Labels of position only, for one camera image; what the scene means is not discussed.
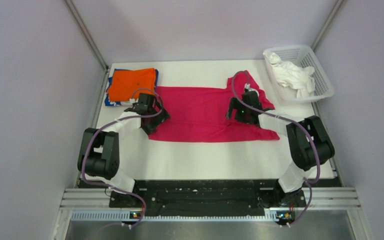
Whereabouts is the pink t-shirt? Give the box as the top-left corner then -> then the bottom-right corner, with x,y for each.
148,70 -> 280,143

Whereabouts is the white crumpled t-shirt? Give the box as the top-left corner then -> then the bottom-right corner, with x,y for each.
263,51 -> 315,98

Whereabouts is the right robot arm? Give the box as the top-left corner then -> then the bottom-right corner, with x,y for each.
226,90 -> 335,206

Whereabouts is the aluminium frame rail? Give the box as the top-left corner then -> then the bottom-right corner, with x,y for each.
51,183 -> 373,240

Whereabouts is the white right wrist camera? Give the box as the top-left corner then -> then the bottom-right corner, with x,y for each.
244,83 -> 258,93

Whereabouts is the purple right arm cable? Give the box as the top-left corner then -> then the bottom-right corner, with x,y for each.
230,70 -> 322,228

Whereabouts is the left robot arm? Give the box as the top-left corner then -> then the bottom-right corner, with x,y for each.
77,88 -> 170,207

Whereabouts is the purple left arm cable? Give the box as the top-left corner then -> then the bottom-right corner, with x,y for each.
80,87 -> 165,230

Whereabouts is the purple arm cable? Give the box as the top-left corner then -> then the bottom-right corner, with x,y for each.
230,70 -> 322,228
80,87 -> 165,230

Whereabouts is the folded orange t-shirt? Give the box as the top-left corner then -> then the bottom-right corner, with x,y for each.
107,67 -> 157,103

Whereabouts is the white plastic laundry basket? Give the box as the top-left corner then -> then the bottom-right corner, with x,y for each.
263,45 -> 334,105

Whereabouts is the folded blue patterned t-shirt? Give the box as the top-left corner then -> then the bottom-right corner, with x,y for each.
104,68 -> 159,108

